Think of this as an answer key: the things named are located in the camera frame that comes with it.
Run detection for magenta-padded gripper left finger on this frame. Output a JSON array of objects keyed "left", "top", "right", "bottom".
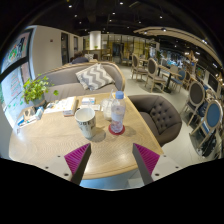
[{"left": 42, "top": 142, "right": 92, "bottom": 186}]

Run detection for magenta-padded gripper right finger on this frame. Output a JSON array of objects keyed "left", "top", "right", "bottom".
[{"left": 132, "top": 143, "right": 181, "bottom": 186}]

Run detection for clear plastic water bottle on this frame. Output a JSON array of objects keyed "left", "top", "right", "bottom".
[{"left": 109, "top": 90, "right": 127, "bottom": 134}]

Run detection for white mug with black lettering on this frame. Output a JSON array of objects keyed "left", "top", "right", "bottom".
[{"left": 74, "top": 106, "right": 97, "bottom": 140}]

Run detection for flat round red coaster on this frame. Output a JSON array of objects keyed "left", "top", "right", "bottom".
[{"left": 108, "top": 124, "right": 126, "bottom": 136}]

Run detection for dark grey tufted armchair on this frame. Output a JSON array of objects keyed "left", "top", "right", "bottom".
[{"left": 128, "top": 94, "right": 183, "bottom": 148}]

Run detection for white card packs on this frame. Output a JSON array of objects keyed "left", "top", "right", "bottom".
[{"left": 79, "top": 96, "right": 101, "bottom": 112}]

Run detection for clear plastic cup with straw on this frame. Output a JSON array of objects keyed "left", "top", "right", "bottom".
[{"left": 101, "top": 89, "right": 116, "bottom": 122}]

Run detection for light blue tissue pack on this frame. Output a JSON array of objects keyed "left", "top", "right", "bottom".
[{"left": 34, "top": 106, "right": 45, "bottom": 120}]

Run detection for group of dining chairs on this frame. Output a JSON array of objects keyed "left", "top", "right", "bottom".
[{"left": 129, "top": 53, "right": 224, "bottom": 158}]

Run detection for grey curved sofa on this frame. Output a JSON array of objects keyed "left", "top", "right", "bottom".
[{"left": 39, "top": 60, "right": 127, "bottom": 103}]

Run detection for green potted plant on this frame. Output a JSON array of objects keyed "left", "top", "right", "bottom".
[{"left": 21, "top": 74, "right": 60, "bottom": 108}]

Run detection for grey chevron cushion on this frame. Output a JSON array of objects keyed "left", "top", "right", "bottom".
[{"left": 75, "top": 63, "right": 116, "bottom": 92}]

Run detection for person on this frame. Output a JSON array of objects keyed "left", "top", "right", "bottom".
[{"left": 69, "top": 50, "right": 90, "bottom": 65}]

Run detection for group of ceiling spotlights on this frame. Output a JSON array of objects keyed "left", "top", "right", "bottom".
[{"left": 66, "top": 0, "right": 218, "bottom": 68}]

